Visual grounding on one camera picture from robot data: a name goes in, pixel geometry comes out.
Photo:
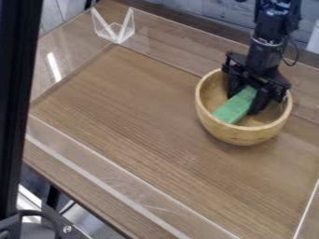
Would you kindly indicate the black table leg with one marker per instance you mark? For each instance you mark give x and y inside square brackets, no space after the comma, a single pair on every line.
[54,197]

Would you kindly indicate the clear acrylic corner bracket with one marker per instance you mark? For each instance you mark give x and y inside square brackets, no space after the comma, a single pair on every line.
[115,32]

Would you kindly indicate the green rectangular block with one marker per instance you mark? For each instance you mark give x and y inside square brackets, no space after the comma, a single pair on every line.
[234,110]

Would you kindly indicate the clear acrylic tray wall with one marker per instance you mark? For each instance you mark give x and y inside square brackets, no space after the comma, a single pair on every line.
[122,199]

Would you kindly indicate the black metal frame post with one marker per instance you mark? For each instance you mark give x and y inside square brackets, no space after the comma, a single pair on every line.
[21,17]

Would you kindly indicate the brown wooden bowl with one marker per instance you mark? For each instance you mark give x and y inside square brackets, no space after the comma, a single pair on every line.
[256,128]

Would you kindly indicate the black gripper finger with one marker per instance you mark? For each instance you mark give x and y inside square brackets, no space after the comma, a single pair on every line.
[265,96]
[237,84]

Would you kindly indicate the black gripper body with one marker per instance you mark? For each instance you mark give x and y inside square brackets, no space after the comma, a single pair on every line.
[270,80]

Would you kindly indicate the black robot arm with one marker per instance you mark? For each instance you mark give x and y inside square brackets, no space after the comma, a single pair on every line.
[277,18]

